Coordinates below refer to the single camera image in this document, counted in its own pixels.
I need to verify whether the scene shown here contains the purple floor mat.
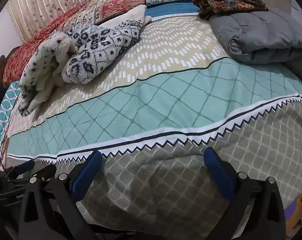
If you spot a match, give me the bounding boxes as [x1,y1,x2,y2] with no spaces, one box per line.
[287,200,302,217]

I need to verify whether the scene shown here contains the red floral patchwork quilt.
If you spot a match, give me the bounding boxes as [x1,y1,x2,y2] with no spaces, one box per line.
[2,0,200,87]

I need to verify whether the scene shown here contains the patterned teal beige bedspread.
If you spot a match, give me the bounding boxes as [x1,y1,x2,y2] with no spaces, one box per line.
[0,5,302,233]

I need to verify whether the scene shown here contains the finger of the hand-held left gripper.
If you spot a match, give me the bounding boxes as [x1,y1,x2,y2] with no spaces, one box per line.
[2,159,36,180]
[32,164,57,182]

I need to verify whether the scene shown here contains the teal white patterned pillow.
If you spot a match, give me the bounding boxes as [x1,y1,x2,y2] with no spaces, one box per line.
[0,81,21,155]

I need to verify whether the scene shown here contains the grey quilted blanket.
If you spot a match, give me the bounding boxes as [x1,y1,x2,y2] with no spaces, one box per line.
[209,7,302,64]

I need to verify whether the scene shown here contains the beige leaf print curtain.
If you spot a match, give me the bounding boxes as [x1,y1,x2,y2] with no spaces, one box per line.
[8,0,116,39]

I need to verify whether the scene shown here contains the white navy fleece sweater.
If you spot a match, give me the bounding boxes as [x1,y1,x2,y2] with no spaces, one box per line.
[18,5,153,117]

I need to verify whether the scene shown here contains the dark orange floral cloth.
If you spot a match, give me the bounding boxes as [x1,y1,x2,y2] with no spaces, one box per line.
[192,0,269,20]

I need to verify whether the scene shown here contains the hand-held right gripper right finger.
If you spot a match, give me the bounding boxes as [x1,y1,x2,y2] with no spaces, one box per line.
[203,147,288,240]

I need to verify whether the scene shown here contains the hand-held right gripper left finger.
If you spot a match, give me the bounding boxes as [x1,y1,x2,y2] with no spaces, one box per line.
[18,150,103,240]

